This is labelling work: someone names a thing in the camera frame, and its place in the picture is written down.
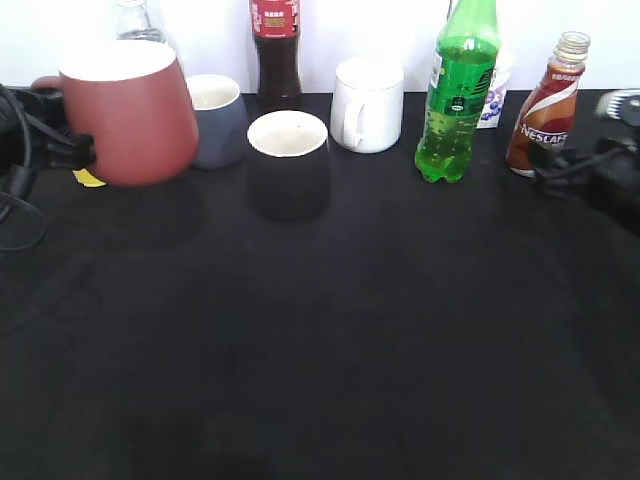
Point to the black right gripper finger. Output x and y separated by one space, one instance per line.
561 173

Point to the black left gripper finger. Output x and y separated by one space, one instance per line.
72 153

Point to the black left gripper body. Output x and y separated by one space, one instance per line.
45 114

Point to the brown nescafe coffee bottle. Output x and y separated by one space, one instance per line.
547 116

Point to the dark red ceramic mug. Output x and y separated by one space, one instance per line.
131 97

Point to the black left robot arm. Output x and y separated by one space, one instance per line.
18 166

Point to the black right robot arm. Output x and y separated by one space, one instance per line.
607 179

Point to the grey ceramic mug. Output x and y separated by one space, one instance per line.
222 120

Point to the green sprite bottle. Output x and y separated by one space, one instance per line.
463 64

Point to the white ceramic mug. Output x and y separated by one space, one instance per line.
367 105

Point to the black ceramic mug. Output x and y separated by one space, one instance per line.
288 168

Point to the yellow paper cup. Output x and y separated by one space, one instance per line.
85 178

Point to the white blueberry milk carton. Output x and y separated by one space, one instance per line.
498 88

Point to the clear water bottle green label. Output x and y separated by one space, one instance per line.
142 39

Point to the cola bottle red label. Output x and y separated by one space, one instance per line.
276 33

